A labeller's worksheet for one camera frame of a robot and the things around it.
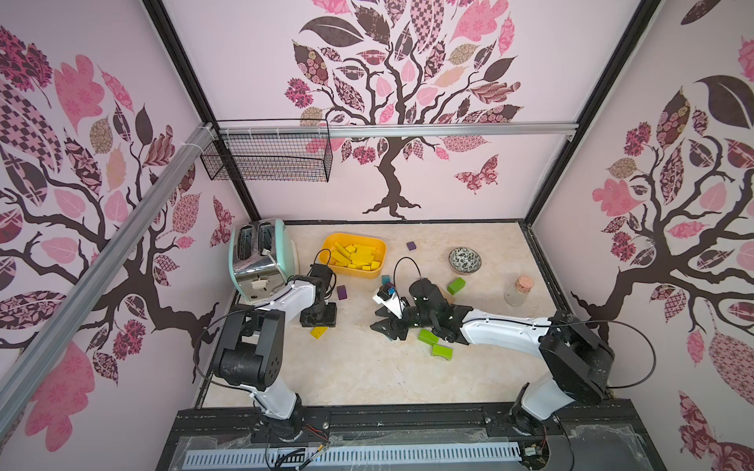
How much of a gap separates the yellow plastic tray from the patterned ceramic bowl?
0.84ft

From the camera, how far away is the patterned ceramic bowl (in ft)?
3.46

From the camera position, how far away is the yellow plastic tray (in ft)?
3.42
